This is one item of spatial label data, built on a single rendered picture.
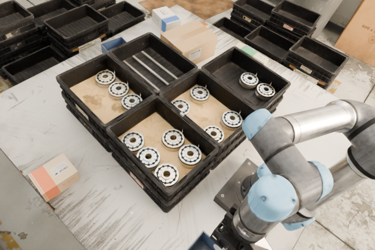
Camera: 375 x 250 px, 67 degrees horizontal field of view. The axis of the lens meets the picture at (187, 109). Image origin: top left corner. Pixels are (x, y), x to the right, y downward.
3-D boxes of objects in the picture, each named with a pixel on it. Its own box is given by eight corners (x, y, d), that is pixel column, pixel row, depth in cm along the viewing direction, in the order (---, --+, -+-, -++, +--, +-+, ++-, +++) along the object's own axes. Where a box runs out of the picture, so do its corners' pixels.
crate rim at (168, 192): (219, 150, 120) (220, 148, 118) (168, 197, 105) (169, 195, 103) (157, 97, 136) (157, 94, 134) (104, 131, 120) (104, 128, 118)
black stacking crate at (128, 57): (196, 83, 158) (198, 68, 150) (156, 109, 143) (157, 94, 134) (149, 47, 174) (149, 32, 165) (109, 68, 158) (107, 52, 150)
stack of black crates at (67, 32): (94, 46, 269) (86, 3, 235) (114, 62, 259) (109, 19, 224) (56, 65, 248) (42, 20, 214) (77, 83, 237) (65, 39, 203)
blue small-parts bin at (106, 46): (101, 52, 183) (100, 43, 177) (122, 44, 189) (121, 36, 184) (117, 70, 174) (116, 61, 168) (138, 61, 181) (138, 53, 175)
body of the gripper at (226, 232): (226, 217, 73) (240, 196, 64) (253, 242, 70) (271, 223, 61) (207, 239, 68) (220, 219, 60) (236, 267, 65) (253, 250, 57)
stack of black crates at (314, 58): (322, 95, 261) (349, 57, 226) (308, 113, 245) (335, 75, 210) (284, 72, 275) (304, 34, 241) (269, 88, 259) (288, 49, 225)
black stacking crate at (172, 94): (253, 126, 143) (259, 112, 134) (215, 161, 128) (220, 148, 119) (196, 83, 158) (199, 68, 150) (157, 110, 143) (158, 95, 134)
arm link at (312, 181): (308, 138, 60) (270, 154, 56) (345, 184, 55) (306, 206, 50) (290, 156, 67) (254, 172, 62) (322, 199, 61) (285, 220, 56)
